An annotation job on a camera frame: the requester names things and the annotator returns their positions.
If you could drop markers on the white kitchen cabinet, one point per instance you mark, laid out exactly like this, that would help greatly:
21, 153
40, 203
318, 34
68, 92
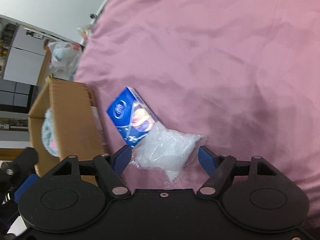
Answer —
22, 62

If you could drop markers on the brown cardboard box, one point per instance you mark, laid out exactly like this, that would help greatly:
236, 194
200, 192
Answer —
72, 120

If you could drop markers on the blue tissue packet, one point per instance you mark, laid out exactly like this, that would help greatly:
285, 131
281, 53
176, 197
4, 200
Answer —
127, 112

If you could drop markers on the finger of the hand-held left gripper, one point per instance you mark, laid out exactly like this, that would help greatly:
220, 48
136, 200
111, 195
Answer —
25, 158
25, 186

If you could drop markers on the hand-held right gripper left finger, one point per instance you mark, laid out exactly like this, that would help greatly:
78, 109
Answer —
122, 160

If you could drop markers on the pink bed sheet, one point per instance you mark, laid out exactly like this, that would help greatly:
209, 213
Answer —
225, 55

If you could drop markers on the large white plastic bag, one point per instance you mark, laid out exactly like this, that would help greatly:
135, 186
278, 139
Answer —
63, 57

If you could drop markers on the clear bag of white cotton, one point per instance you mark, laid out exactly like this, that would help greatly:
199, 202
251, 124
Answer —
165, 150

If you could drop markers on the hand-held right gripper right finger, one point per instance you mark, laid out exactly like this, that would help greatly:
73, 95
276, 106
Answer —
207, 160

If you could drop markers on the small clear plastic bag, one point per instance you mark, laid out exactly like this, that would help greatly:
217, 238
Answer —
84, 33

